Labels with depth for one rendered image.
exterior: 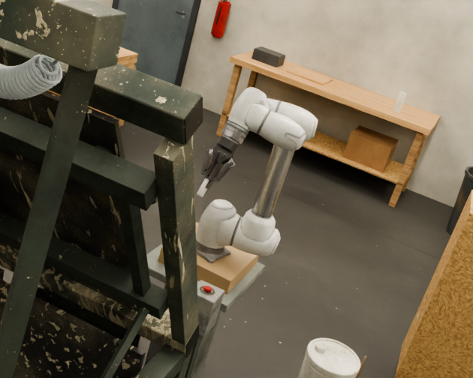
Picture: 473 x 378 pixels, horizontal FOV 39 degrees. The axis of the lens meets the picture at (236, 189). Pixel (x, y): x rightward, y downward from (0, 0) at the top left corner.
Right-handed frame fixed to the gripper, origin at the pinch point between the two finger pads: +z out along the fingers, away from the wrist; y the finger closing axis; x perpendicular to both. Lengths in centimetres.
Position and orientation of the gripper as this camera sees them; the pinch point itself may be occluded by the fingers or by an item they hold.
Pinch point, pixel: (203, 187)
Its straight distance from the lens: 246.3
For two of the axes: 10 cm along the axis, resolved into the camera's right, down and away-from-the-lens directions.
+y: 8.0, 4.4, -4.1
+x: 3.6, 2.0, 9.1
